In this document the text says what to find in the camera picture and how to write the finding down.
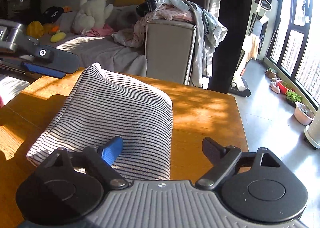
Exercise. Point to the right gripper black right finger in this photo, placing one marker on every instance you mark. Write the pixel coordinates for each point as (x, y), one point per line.
(223, 159)

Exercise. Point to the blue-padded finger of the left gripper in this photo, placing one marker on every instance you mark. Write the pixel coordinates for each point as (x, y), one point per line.
(44, 71)

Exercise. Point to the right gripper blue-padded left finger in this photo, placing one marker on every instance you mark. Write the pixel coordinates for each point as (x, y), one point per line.
(99, 163)

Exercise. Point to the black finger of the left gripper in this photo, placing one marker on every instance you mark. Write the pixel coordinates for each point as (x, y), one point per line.
(49, 57)

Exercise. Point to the beige striped sweater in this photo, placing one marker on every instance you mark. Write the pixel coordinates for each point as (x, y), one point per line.
(104, 104)

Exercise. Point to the pile of clothes on chair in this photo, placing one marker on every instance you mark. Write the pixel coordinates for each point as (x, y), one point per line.
(179, 39)

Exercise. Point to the yellow plush toy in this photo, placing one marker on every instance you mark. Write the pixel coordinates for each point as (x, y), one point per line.
(36, 30)

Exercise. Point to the grey covered sofa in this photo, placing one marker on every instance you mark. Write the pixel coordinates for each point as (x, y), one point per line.
(102, 49)

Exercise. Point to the black cap on sofa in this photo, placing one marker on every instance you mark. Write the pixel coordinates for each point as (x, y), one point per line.
(51, 15)

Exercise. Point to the white plush rabbit toy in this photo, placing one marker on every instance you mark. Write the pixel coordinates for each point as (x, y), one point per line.
(92, 14)

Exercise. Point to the pink cloth on sofa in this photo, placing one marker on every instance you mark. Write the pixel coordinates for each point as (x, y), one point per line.
(105, 31)

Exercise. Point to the white upright vacuum cleaner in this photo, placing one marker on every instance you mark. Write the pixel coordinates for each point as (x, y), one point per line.
(248, 52)

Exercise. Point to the small green potted plant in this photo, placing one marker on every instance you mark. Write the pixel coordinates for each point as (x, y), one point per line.
(292, 97)

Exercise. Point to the red flower pot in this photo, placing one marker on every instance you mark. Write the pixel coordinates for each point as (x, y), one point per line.
(282, 86)

